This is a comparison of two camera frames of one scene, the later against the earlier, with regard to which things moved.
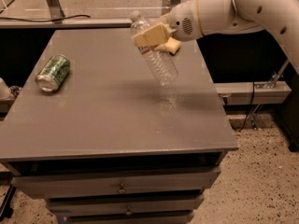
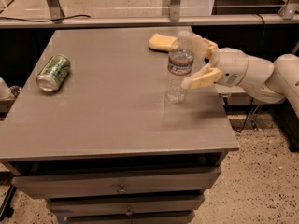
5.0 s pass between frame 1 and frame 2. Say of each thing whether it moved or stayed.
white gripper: moved
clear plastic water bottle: moved
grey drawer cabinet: stayed
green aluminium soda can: stayed
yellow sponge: stayed
